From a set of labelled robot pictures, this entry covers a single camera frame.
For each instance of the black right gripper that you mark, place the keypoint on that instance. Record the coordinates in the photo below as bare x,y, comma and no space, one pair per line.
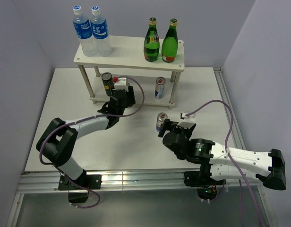
167,125

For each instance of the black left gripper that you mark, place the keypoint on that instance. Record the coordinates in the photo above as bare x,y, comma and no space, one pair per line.
130,95

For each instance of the black yellow can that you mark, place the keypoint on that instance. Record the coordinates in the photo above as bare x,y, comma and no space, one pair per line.
108,83

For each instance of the silver blue energy can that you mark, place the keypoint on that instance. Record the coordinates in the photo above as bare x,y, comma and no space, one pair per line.
159,87
160,120

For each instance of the short green Perrier bottle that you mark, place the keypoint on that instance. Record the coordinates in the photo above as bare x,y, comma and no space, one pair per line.
151,42

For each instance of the tall green Perrier bottle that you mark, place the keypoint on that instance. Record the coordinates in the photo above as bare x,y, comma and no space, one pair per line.
170,42

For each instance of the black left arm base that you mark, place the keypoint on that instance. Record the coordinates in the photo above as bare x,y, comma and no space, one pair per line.
79,190

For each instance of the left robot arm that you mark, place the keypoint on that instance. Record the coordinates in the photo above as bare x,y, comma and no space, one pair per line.
58,140

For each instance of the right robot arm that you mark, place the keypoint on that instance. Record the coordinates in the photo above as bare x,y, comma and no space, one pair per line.
218,163

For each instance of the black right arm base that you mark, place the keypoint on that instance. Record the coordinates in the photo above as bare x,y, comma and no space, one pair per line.
205,185

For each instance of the white two-tier shelf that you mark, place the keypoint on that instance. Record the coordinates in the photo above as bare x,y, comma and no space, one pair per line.
127,59

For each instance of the right clear water bottle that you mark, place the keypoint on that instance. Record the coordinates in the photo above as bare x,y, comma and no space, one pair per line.
100,32

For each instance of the clear water bottle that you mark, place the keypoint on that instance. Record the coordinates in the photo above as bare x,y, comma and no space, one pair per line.
84,33
100,32

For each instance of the left clear water bottle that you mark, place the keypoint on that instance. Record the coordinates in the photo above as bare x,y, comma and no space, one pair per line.
84,33

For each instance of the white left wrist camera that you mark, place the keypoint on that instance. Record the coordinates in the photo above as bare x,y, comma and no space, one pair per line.
120,83

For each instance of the aluminium frame rail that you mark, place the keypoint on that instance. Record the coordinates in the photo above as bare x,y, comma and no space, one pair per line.
48,182

